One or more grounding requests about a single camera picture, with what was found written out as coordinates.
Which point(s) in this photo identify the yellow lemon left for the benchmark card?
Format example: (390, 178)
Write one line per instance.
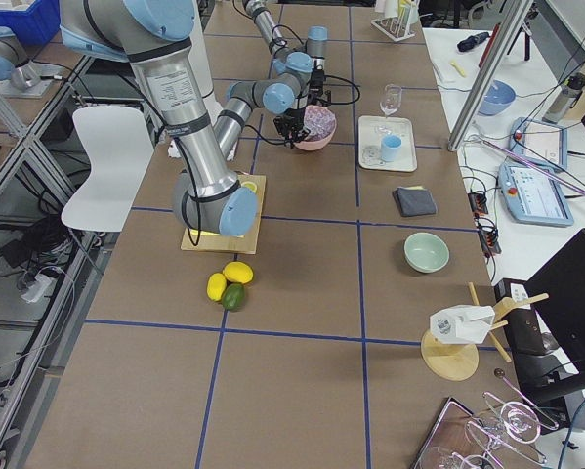
(216, 285)

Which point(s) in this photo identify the light blue cup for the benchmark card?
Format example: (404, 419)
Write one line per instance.
(390, 146)

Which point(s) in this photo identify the yellow small cup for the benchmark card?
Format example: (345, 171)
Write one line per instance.
(250, 185)

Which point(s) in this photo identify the wooden cutting board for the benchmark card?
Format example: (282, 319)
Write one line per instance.
(247, 245)

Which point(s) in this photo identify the white chair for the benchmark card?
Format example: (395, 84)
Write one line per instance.
(117, 143)

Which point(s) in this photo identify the white paper cup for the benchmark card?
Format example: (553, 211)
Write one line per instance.
(462, 324)

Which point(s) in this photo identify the aluminium frame post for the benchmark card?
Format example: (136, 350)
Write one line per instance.
(499, 46)

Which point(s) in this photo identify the blue teach pendant far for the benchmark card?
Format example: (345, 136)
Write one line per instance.
(540, 142)

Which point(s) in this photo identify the pink bowl of ice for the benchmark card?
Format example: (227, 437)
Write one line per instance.
(321, 123)

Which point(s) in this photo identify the cream serving tray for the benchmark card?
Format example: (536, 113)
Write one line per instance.
(371, 130)

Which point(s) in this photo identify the black monitor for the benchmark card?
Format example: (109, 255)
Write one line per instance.
(562, 277)

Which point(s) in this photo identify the yellow plastic knife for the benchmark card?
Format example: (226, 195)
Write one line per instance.
(195, 232)

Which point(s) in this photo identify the grey folded cloth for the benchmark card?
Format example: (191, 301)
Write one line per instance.
(414, 202)

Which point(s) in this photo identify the hanging wine glass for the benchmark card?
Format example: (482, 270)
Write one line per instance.
(515, 421)

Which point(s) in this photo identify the green ceramic bowl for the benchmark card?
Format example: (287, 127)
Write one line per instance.
(425, 252)

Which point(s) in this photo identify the blue storage bin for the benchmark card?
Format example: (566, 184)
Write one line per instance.
(33, 22)

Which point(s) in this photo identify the yellow lemon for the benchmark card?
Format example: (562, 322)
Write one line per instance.
(216, 285)
(238, 272)

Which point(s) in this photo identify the dark tray with glasses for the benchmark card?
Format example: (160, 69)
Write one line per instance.
(448, 432)

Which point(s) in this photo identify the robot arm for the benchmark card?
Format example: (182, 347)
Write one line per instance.
(155, 39)
(282, 34)

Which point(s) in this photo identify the yellow lemon upper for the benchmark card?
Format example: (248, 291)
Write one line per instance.
(238, 272)

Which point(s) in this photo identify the white dish rack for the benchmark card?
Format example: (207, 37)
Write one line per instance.
(396, 18)

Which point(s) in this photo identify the wooden mug tree stand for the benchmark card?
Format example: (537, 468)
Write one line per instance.
(459, 362)

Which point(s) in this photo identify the clear wine glass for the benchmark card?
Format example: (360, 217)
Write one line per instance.
(390, 102)

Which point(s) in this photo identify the blue teach pendant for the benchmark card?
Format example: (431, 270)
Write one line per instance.
(540, 142)
(532, 196)

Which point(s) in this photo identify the blue bowl on desk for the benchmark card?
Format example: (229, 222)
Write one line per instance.
(498, 97)

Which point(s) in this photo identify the blue teach pendant near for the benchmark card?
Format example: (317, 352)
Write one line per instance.
(532, 196)

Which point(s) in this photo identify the green lime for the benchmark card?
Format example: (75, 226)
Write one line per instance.
(233, 296)

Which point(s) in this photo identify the grey water bottle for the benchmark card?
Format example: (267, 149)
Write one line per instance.
(571, 91)

